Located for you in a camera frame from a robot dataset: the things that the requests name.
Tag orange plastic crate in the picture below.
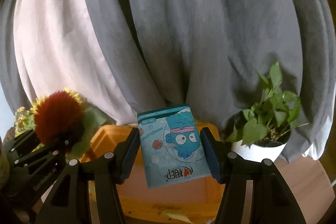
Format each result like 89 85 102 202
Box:
88 125 224 223

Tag grey curtain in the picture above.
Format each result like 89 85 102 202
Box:
1 0 335 162

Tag white sheer curtain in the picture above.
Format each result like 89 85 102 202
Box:
14 0 136 125

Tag blue cartoon tissue pack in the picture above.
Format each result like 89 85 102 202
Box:
137 104 210 189

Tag green potted plant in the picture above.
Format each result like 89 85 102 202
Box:
224 61 308 147

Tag white ribbed plant pot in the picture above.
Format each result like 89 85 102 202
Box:
231 131 291 162

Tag red furry plush toy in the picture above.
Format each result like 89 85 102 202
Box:
31 89 84 145

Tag sunflower bouquet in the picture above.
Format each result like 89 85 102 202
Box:
14 88 108 161

